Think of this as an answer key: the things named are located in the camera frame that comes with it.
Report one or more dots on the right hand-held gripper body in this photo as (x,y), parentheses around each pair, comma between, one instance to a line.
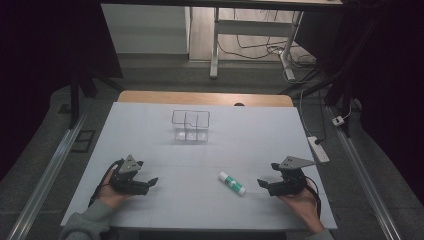
(289,185)

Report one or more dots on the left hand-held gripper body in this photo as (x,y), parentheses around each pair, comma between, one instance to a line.
(124,181)

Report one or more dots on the person's left hand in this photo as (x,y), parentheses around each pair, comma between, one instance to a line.
(108,195)

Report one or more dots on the person's right hand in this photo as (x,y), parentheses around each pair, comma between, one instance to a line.
(305,205)

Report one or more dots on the white green glue stick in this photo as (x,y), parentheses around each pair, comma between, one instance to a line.
(232,183)

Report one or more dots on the white power strip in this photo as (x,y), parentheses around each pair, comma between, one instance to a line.
(318,149)

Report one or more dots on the black floor socket cover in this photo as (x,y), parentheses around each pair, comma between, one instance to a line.
(83,141)

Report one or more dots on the clear plastic organizer box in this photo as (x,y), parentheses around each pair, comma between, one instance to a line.
(191,126)

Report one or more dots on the small white adapter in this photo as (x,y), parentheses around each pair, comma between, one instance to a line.
(338,120)

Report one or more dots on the wooden table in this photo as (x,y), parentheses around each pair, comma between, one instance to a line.
(200,98)

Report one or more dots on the white cabinet panel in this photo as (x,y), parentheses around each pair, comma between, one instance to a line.
(145,28)

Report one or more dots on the dark curtain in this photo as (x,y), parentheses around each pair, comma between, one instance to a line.
(40,50)
(383,66)

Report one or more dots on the aluminium floor rail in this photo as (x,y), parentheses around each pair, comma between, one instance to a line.
(363,180)
(50,170)

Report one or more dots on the white desk frame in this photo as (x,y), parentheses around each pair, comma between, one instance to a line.
(253,27)

